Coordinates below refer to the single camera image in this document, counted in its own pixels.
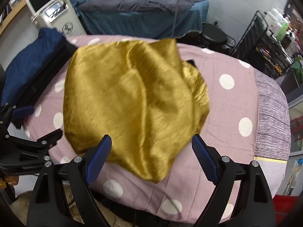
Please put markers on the pink polka-dot blanket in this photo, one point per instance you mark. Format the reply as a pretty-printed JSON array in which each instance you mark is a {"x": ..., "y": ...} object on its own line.
[{"x": 232, "y": 104}]

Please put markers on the black folded cloth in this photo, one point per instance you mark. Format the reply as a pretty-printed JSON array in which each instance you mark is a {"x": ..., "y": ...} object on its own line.
[{"x": 47, "y": 75}]

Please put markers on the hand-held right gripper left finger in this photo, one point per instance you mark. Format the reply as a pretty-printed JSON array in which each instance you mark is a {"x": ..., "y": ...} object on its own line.
[{"x": 102, "y": 155}]

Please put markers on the gold satin cloth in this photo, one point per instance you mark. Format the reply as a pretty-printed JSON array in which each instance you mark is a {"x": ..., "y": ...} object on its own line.
[{"x": 132, "y": 99}]

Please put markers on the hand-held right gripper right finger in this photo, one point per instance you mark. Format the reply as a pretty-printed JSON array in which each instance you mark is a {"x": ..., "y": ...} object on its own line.
[{"x": 203, "y": 157}]

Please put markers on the dark grey duvet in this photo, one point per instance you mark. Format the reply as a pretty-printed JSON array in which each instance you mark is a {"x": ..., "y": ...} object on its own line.
[{"x": 142, "y": 0}]

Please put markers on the green plant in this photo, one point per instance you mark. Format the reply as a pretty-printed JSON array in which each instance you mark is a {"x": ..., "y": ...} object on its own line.
[{"x": 297, "y": 66}]

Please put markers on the wooden shelf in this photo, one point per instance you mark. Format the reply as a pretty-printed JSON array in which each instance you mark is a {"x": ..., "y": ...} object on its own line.
[{"x": 14, "y": 16}]

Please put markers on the white plastic bottle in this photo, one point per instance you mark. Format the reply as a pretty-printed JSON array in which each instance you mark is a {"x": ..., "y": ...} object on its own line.
[{"x": 275, "y": 16}]

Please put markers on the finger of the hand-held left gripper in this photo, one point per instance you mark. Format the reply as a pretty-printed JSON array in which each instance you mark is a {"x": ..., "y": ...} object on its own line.
[
  {"x": 23, "y": 111},
  {"x": 47, "y": 140}
]

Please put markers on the white box with logo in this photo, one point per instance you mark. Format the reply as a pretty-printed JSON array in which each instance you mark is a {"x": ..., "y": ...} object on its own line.
[{"x": 71, "y": 16}]

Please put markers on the navy blue quilt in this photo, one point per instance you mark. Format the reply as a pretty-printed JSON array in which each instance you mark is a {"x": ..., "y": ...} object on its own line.
[{"x": 28, "y": 59}]

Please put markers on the grey striped mattress cover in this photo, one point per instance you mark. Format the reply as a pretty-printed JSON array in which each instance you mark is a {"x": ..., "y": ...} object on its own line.
[{"x": 272, "y": 113}]

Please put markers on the green plastic bottle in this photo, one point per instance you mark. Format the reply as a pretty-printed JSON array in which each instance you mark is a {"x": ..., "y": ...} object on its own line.
[{"x": 283, "y": 29}]

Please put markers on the black round stool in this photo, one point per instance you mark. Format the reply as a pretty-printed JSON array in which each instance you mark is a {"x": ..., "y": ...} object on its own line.
[{"x": 214, "y": 34}]

